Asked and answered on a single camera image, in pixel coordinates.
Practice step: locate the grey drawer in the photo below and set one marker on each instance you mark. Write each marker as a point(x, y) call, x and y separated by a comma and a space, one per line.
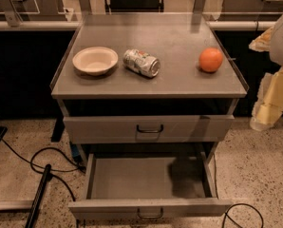
point(140, 187)
point(146, 129)

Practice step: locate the white paper bowl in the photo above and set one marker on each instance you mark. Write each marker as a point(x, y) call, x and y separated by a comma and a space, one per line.
point(95, 61)

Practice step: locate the grey metal drawer cabinet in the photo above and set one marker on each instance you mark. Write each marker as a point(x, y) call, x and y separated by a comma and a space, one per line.
point(180, 88)

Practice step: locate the black pole on floor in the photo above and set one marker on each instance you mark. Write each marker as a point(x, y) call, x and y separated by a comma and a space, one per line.
point(34, 210)

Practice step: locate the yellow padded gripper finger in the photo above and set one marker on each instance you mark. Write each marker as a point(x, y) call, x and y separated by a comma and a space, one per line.
point(256, 125)

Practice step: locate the orange fruit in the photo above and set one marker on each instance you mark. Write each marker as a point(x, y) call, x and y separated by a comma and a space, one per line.
point(210, 59)

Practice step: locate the white horizontal rail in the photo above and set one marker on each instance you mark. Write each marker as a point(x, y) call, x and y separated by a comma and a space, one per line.
point(215, 25)

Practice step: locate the grey top drawer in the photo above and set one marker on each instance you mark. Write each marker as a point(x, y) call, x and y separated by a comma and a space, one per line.
point(146, 129)

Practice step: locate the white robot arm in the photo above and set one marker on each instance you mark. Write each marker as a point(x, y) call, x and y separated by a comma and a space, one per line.
point(271, 40)

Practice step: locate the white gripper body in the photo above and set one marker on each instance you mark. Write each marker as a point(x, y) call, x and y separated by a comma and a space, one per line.
point(268, 106)

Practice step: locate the crushed silver soda can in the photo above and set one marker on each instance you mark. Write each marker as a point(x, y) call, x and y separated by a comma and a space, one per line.
point(141, 62)

